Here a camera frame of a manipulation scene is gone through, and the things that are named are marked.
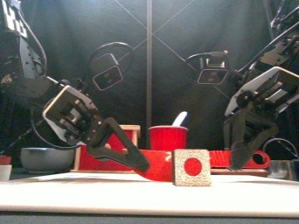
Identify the red toy knife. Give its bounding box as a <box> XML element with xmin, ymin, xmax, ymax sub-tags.
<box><xmin>134</xmin><ymin>149</ymin><xmax>272</xmax><ymax>183</ymax></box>

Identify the dark green toy sushi piece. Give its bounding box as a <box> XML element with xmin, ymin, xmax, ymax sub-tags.
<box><xmin>172</xmin><ymin>148</ymin><xmax>212</xmax><ymax>187</ymax></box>

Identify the red wooden box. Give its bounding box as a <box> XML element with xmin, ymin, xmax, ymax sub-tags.
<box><xmin>70</xmin><ymin>124</ymin><xmax>142</xmax><ymax>173</ymax></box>

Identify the red plastic cup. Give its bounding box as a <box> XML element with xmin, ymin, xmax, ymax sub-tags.
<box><xmin>147</xmin><ymin>124</ymin><xmax>190</xmax><ymax>153</ymax></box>

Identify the dark shiny container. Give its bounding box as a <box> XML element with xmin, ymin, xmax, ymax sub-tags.
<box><xmin>267</xmin><ymin>159</ymin><xmax>299</xmax><ymax>182</ymax></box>

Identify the white spoon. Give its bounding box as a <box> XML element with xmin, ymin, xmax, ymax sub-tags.
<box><xmin>171</xmin><ymin>110</ymin><xmax>190</xmax><ymax>128</ymax></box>

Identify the white cutting board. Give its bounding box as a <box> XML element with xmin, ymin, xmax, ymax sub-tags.
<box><xmin>0</xmin><ymin>171</ymin><xmax>299</xmax><ymax>219</ymax></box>

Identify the grey bowl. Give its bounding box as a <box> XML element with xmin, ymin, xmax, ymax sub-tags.
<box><xmin>19</xmin><ymin>146</ymin><xmax>78</xmax><ymax>173</ymax></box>

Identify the small red toy item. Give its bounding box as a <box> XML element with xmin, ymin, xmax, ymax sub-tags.
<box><xmin>0</xmin><ymin>155</ymin><xmax>14</xmax><ymax>166</ymax></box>

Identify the small white cup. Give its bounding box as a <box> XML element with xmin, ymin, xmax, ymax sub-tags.
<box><xmin>0</xmin><ymin>164</ymin><xmax>15</xmax><ymax>182</ymax></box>

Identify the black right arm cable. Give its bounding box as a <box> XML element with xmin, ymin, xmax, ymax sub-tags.
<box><xmin>262</xmin><ymin>136</ymin><xmax>299</xmax><ymax>160</ymax></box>

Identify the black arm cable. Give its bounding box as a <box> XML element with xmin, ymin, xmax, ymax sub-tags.
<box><xmin>30</xmin><ymin>101</ymin><xmax>80</xmax><ymax>151</ymax></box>
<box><xmin>262</xmin><ymin>136</ymin><xmax>299</xmax><ymax>160</ymax></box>

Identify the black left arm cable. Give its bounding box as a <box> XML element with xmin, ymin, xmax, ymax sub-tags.
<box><xmin>30</xmin><ymin>101</ymin><xmax>80</xmax><ymax>151</ymax></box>

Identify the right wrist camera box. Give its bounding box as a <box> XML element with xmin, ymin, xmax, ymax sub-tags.
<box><xmin>195</xmin><ymin>56</ymin><xmax>231</xmax><ymax>87</ymax></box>

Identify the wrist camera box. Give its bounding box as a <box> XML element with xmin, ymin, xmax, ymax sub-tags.
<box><xmin>195</xmin><ymin>56</ymin><xmax>231</xmax><ymax>87</ymax></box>
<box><xmin>90</xmin><ymin>52</ymin><xmax>127</xmax><ymax>92</ymax></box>

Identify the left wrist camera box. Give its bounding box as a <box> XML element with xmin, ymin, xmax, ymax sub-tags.
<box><xmin>90</xmin><ymin>52</ymin><xmax>127</xmax><ymax>92</ymax></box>

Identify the black left camera cable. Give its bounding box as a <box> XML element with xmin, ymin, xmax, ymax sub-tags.
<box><xmin>83</xmin><ymin>41</ymin><xmax>136</xmax><ymax>86</ymax></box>

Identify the metal frame pole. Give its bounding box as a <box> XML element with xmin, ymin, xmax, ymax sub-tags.
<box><xmin>144</xmin><ymin>0</ymin><xmax>155</xmax><ymax>147</ymax></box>

